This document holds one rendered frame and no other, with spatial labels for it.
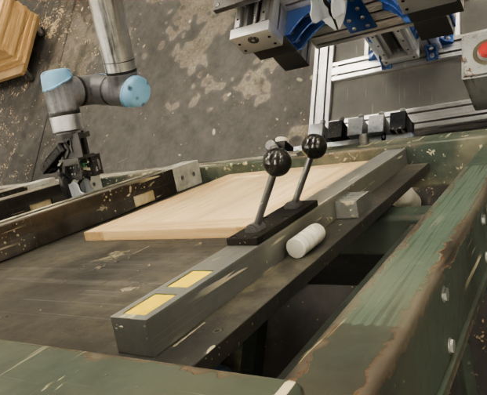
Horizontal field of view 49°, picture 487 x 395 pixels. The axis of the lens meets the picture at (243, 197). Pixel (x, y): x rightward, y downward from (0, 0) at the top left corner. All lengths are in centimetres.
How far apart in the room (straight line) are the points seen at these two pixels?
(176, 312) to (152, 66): 300
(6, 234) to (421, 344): 90
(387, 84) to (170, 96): 143
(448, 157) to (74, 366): 112
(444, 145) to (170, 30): 249
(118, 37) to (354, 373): 108
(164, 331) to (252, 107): 235
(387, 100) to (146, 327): 184
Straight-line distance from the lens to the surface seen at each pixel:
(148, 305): 57
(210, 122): 297
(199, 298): 60
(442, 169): 135
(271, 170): 69
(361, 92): 233
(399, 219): 104
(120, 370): 31
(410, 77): 228
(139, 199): 143
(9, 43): 435
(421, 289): 47
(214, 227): 94
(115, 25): 132
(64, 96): 138
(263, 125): 276
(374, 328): 41
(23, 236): 120
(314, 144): 79
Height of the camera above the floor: 210
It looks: 52 degrees down
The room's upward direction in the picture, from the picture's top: 60 degrees counter-clockwise
